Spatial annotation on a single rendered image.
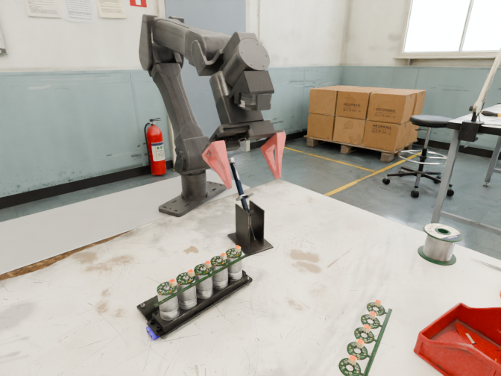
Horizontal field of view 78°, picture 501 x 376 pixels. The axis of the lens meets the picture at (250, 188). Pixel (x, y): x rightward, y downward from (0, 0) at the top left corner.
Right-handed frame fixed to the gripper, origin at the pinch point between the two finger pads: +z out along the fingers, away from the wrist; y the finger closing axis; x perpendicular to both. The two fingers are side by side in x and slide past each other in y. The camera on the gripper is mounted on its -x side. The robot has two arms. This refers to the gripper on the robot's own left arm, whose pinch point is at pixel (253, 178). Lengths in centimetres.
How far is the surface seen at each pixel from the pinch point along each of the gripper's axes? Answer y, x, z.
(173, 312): -18.9, -4.0, 15.8
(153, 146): 34, 240, -96
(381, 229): 26.7, 1.7, 15.7
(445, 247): 26.4, -10.8, 20.5
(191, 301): -16.1, -3.3, 15.5
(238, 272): -8.1, -1.8, 14.0
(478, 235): 194, 81, 52
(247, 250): -1.9, 6.7, 11.7
